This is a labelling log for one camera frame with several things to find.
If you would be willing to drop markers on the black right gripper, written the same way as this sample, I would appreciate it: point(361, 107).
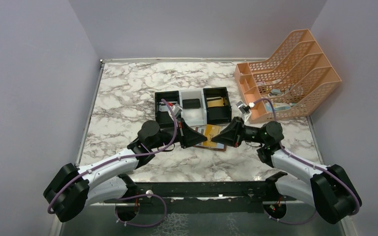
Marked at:
point(237, 132)

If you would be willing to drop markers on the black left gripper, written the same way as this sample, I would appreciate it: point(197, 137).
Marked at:
point(181, 132)

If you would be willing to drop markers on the brown leather card holder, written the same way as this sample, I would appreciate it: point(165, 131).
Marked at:
point(211, 146)

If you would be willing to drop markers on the black and white card tray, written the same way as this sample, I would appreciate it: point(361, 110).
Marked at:
point(201, 106)

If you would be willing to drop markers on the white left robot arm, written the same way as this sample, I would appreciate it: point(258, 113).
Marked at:
point(137, 154)

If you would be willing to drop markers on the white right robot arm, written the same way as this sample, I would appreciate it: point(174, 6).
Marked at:
point(327, 188)

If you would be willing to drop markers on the black card in tray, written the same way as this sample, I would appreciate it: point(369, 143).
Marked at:
point(194, 103)

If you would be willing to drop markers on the gold card in tray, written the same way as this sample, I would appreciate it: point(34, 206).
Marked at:
point(216, 102)

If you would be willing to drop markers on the orange plastic file organizer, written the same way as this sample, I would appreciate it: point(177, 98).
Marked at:
point(298, 74)

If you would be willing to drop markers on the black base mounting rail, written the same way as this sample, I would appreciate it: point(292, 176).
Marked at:
point(208, 190)

